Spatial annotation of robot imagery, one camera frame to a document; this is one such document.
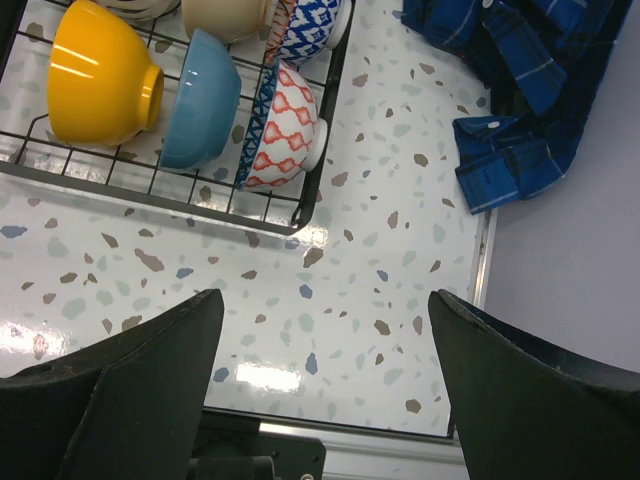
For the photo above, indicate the white black striped bowl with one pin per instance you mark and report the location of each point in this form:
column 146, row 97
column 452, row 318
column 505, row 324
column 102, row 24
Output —
column 140, row 9

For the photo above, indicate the yellow rimmed bowl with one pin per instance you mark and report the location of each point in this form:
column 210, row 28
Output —
column 102, row 86

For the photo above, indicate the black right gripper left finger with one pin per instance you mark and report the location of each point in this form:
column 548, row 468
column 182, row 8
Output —
column 127, row 407

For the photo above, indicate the teal blue bowl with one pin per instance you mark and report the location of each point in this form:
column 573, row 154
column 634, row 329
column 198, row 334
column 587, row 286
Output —
column 205, row 106

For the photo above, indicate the blue plaid shirt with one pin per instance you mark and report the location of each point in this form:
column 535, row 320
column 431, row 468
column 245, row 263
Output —
column 543, row 62

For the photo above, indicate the cream beige bowl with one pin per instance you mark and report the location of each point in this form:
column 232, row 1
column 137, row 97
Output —
column 229, row 21

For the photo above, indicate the blue triangle patterned bowl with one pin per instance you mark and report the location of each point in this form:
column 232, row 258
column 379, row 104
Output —
column 285, row 136

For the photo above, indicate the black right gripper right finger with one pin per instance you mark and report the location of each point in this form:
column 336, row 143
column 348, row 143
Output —
column 525, row 408

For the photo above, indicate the red blue patterned bowl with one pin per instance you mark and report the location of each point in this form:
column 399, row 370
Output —
column 301, row 30

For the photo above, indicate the aluminium rail frame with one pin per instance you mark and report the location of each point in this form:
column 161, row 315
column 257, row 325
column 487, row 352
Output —
column 327, row 333

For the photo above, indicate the black wire dish rack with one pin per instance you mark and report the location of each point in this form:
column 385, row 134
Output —
column 131, row 172

